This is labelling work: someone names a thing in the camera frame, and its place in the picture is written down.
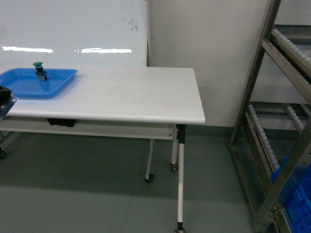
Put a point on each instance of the metal roller rack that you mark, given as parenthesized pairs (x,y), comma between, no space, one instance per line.
(271,140)

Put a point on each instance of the white table frame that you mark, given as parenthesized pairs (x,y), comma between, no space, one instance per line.
(151,131)

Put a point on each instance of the green mushroom push button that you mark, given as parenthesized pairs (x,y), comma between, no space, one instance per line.
(40,72)

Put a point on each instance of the blue plastic tray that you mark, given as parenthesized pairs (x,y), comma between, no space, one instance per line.
(25,84)

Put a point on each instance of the blue plastic crate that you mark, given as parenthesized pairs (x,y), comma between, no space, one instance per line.
(298,204)

